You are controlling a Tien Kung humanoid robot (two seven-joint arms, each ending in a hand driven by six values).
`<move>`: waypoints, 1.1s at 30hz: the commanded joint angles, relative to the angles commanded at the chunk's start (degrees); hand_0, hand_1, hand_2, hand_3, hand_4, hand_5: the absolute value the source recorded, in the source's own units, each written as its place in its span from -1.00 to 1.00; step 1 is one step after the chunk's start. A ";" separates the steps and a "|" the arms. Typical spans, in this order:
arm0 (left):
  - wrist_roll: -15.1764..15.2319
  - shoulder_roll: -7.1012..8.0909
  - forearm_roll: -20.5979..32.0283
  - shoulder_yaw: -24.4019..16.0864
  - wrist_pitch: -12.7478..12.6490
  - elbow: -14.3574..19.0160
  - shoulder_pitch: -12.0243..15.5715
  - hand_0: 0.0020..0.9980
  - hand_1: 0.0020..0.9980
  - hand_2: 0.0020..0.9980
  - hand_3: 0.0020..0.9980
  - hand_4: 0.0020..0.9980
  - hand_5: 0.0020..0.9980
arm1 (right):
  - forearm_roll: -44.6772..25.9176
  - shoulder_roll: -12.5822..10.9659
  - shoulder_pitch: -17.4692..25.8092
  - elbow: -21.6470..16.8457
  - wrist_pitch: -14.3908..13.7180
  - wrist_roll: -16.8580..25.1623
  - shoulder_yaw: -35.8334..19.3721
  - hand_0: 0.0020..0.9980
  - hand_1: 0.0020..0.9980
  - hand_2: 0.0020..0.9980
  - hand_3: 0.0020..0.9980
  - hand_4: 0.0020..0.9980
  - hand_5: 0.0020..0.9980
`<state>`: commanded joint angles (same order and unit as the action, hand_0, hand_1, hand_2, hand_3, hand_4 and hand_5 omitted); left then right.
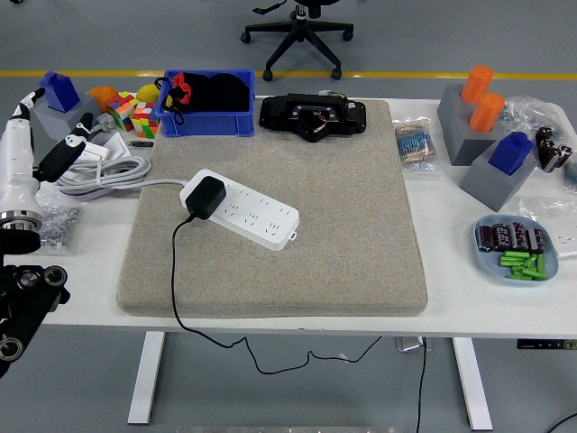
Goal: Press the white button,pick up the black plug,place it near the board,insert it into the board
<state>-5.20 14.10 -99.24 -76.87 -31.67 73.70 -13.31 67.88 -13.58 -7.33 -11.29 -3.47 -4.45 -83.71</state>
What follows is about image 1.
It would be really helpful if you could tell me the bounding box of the black office chair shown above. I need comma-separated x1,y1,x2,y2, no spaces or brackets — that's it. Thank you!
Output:
240,0,355,82

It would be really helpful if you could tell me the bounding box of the black pouch red trim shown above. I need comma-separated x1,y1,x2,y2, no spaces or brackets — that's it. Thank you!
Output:
154,71,194,125

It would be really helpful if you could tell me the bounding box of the grey power cable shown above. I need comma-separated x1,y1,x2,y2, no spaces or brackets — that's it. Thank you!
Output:
56,112,190,198

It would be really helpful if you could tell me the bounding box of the lavender plate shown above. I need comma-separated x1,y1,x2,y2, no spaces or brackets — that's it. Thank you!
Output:
60,184,116,200

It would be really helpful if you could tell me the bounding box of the bag of resistors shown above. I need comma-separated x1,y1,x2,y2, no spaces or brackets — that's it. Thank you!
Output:
392,115,443,175

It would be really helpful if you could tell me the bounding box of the small clear plastic bag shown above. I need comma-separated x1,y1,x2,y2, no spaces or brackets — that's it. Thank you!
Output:
516,195,577,260

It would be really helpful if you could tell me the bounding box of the black floor cable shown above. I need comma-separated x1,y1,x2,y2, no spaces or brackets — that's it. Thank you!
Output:
547,412,577,433

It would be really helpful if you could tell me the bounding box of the grey two-hole holder block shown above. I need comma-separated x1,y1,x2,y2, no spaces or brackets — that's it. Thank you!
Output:
435,84,506,167

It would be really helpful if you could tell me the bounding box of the multicolour puzzle cube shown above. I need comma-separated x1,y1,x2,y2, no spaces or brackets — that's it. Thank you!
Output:
105,91,140,133
130,101,161,140

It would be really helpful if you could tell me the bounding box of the blue house-shaped block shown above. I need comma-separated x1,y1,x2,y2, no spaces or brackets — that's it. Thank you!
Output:
488,132,535,176
38,70,81,113

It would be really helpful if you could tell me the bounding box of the yellow ball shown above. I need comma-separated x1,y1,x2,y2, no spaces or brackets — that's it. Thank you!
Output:
135,84,161,104

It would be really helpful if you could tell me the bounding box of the large clear plastic bag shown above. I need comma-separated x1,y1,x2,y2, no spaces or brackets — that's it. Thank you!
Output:
498,94,577,194

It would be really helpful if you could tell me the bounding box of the grey-brown mat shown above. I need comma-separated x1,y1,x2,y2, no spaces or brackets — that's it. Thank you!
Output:
115,98,428,318

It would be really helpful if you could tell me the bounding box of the thin black plug cord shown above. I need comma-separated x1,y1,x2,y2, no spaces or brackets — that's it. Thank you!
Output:
170,215,383,375

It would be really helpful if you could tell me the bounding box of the black table control panel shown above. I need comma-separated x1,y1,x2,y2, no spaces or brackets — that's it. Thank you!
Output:
516,339,577,351

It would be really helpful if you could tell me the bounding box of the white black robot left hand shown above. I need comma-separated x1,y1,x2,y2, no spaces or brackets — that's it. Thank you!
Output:
0,87,95,216

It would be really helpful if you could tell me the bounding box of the white table leg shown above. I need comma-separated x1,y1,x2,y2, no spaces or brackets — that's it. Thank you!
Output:
127,332,166,425
451,337,494,432

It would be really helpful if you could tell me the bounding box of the blue plastic bin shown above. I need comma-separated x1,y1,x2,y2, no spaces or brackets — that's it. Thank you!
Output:
158,69,257,138

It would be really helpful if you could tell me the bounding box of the black electronic device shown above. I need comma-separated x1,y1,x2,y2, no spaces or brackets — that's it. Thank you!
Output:
259,92,367,144

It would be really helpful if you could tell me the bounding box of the dark brown capacitor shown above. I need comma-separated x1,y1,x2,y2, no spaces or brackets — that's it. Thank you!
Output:
476,226,495,253
491,223,513,251
526,227,545,255
510,222,528,251

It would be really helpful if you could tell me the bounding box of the black cloth pouch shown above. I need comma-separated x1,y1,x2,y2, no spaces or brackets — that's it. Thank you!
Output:
188,71,252,114

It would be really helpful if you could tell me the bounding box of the black hanging cable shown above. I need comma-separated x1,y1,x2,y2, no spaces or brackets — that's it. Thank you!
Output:
414,336,429,433

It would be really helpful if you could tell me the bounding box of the black plug adapter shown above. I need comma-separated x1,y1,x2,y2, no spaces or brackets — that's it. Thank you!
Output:
185,175,228,221

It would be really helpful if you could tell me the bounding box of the light blue plate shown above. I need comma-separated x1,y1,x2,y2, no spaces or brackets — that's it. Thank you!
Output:
473,214,560,288

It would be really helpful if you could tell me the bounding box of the bag of metal screws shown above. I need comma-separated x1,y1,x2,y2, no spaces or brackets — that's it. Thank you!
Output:
33,193,85,256

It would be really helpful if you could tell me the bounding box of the metal table bracket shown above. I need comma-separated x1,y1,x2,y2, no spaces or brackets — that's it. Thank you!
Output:
395,336,433,353

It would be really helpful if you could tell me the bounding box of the white power strip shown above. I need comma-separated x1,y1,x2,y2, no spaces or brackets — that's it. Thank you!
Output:
179,168,301,253

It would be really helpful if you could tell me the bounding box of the white switch box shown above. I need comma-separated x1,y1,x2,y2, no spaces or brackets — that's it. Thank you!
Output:
67,137,111,161

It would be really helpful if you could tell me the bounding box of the orange cylinder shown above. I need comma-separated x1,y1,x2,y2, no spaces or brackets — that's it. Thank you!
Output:
460,65,494,105
468,92,506,134

